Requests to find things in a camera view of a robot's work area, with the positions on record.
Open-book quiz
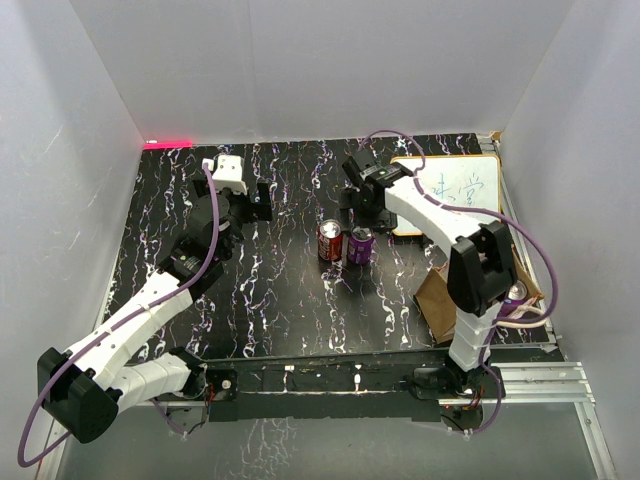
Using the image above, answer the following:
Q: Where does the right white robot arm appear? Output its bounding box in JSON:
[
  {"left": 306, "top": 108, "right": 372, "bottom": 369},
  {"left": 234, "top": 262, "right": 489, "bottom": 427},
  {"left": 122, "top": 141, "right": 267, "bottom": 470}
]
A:
[{"left": 342, "top": 150, "right": 517, "bottom": 397}]

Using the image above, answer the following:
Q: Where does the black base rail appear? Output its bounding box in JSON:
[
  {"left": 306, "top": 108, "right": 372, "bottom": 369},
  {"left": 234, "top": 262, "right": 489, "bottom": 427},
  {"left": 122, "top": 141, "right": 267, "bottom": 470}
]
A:
[{"left": 206, "top": 348, "right": 505, "bottom": 422}]

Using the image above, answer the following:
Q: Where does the canvas bag with cat print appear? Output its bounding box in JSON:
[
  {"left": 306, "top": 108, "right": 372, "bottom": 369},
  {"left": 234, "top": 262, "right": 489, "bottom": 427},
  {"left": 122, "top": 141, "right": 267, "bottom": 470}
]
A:
[{"left": 414, "top": 248, "right": 545, "bottom": 344}]

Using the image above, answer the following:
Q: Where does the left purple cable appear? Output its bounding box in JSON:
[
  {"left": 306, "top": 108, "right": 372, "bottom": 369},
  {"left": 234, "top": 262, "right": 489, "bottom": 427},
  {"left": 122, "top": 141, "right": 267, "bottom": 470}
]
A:
[{"left": 17, "top": 162, "right": 221, "bottom": 469}]

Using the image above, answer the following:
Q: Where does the purple Fanta can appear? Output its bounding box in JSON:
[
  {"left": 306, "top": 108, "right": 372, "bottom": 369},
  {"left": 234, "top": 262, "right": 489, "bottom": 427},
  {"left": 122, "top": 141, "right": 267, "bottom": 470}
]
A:
[
  {"left": 500, "top": 280, "right": 529, "bottom": 317},
  {"left": 347, "top": 227, "right": 374, "bottom": 265}
]

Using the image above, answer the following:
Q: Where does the red Coke can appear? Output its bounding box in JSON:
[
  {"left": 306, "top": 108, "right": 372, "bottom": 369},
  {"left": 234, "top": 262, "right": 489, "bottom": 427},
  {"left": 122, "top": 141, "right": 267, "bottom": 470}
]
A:
[{"left": 317, "top": 219, "right": 343, "bottom": 262}]

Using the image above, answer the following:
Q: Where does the yellow framed whiteboard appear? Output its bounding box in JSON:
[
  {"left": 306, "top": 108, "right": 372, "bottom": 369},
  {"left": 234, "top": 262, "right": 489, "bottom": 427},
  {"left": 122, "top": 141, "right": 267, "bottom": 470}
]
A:
[{"left": 391, "top": 154, "right": 502, "bottom": 213}]

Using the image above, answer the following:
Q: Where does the pink LED strip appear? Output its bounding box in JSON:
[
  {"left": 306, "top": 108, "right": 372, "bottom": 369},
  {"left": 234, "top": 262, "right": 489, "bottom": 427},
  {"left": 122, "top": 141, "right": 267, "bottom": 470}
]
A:
[{"left": 144, "top": 140, "right": 193, "bottom": 150}]

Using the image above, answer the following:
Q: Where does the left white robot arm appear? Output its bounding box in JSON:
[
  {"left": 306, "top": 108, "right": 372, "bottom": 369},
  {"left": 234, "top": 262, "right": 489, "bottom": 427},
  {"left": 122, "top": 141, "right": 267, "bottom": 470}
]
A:
[{"left": 37, "top": 180, "right": 272, "bottom": 444}]

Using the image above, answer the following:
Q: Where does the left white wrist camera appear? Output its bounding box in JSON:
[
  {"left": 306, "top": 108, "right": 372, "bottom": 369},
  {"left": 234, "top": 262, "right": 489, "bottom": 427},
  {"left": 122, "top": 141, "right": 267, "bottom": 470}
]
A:
[{"left": 202, "top": 154, "right": 248, "bottom": 195}]

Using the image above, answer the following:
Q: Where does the purple cable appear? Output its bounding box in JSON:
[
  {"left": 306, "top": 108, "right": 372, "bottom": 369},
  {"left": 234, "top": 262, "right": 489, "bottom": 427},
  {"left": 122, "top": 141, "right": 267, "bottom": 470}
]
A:
[
  {"left": 359, "top": 129, "right": 560, "bottom": 434},
  {"left": 17, "top": 162, "right": 221, "bottom": 469}
]

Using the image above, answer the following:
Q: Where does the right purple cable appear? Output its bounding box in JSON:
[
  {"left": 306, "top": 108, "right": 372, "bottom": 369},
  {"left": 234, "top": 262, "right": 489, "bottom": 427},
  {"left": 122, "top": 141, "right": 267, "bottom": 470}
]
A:
[{"left": 359, "top": 129, "right": 560, "bottom": 434}]

